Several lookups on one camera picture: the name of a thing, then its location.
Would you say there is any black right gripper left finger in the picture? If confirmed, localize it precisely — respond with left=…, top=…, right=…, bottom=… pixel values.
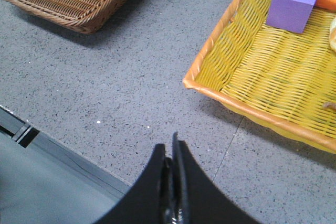
left=96, top=144, right=165, bottom=223

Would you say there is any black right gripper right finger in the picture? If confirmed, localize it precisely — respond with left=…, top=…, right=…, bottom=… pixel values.
left=172, top=132, right=258, bottom=223

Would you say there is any yellow woven basket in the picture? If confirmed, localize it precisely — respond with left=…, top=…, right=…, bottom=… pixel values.
left=183, top=0, right=335, bottom=153

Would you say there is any brown toy banana bunch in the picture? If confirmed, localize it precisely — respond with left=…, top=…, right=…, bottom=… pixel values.
left=322, top=102, right=336, bottom=110

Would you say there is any toy croissant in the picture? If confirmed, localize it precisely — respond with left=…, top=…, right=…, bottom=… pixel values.
left=329, top=17, right=336, bottom=51

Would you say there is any purple foam cube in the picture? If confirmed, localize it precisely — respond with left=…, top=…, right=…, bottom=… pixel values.
left=266, top=0, right=316, bottom=34

